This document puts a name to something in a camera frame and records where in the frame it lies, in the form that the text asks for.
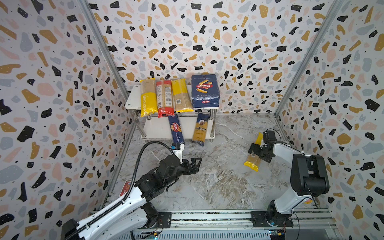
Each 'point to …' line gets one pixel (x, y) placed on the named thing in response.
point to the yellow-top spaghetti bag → (181, 96)
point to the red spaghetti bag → (164, 98)
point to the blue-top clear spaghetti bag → (200, 129)
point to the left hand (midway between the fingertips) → (196, 158)
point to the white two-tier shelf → (154, 127)
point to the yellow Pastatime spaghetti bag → (148, 105)
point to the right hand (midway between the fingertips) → (253, 149)
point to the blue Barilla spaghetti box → (177, 135)
